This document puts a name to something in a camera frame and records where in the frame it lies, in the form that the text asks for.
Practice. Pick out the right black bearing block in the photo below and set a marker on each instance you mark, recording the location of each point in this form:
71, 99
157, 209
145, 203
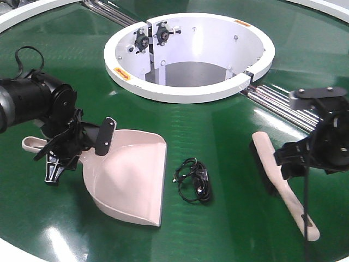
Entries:
163, 32

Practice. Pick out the beige hand brush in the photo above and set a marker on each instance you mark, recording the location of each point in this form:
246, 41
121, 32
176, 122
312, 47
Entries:
265, 154

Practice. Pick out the left black bearing block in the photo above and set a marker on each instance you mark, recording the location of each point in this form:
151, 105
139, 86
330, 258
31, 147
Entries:
141, 41

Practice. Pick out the steel rollers back left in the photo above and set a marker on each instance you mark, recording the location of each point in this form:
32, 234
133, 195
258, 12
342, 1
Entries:
110, 11

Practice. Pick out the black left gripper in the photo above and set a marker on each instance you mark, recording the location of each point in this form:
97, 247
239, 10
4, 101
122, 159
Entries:
63, 150

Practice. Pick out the black bearing block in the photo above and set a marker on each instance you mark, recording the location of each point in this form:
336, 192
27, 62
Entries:
163, 32
141, 41

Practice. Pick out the steel rollers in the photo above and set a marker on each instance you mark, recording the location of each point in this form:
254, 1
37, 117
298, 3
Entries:
110, 11
275, 99

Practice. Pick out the pink plastic dustpan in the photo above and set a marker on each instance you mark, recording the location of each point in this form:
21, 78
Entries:
127, 183

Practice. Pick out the steel rollers right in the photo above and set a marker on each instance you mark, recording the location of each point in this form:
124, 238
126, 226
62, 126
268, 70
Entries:
275, 99

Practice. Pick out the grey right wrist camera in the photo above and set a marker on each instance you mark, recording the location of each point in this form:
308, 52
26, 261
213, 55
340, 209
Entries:
328, 97

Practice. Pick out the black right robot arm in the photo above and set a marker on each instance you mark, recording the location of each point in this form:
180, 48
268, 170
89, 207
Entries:
325, 148

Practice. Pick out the white outer conveyor rim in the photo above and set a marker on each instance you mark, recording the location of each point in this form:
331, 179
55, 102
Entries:
337, 9

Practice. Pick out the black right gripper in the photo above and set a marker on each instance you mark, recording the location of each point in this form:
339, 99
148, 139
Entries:
295, 158

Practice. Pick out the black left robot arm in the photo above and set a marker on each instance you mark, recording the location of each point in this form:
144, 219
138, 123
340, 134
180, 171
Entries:
35, 95

